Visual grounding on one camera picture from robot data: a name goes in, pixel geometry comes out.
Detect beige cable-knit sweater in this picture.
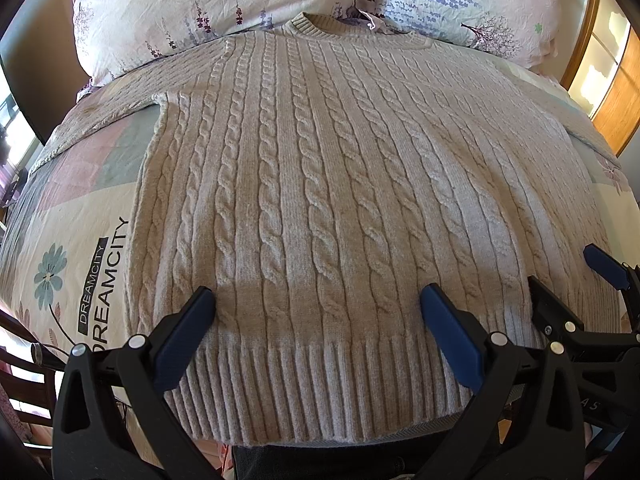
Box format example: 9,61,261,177
43,14,618,445

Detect dark wooden chair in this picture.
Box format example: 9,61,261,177
0,309,68,453

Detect patterned bed sheet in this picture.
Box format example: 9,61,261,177
0,62,640,470

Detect right floral pillow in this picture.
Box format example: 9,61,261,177
357,0,561,68

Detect wooden headboard frame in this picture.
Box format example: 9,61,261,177
561,0,639,155

